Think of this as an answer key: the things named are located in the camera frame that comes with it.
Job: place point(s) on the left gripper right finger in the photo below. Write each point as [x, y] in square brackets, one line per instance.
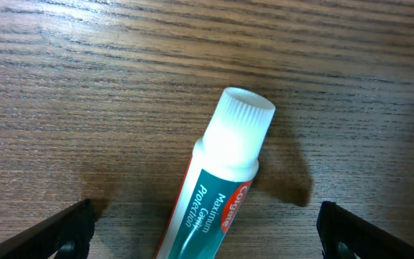
[345, 235]

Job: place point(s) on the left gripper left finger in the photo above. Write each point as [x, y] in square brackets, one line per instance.
[66, 234]

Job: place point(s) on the teal toothpaste tube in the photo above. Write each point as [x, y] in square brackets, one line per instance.
[219, 175]

